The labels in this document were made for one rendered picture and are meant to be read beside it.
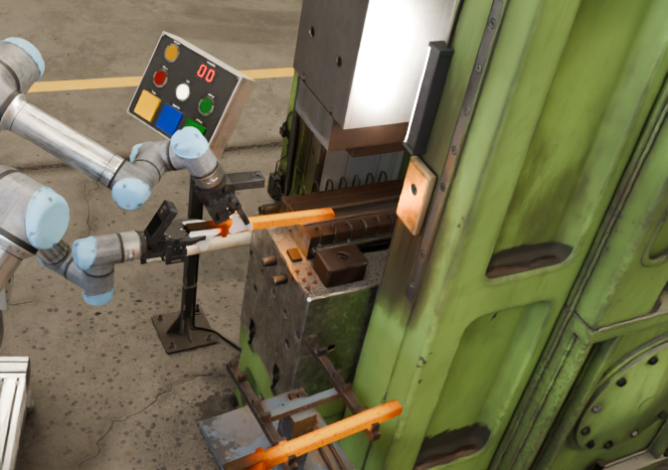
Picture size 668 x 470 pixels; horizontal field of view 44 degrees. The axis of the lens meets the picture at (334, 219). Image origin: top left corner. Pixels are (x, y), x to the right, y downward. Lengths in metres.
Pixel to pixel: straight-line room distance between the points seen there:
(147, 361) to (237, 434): 1.09
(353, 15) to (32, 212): 0.79
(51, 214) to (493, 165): 0.91
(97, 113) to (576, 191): 2.96
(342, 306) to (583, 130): 0.77
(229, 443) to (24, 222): 0.76
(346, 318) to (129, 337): 1.21
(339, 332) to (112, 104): 2.58
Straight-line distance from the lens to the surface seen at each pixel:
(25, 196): 1.79
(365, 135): 2.07
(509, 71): 1.67
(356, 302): 2.24
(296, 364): 2.32
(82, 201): 3.89
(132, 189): 1.88
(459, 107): 1.79
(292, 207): 2.30
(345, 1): 1.90
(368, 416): 1.89
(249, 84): 2.49
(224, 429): 2.16
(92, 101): 4.59
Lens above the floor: 2.38
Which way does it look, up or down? 37 degrees down
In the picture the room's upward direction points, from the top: 12 degrees clockwise
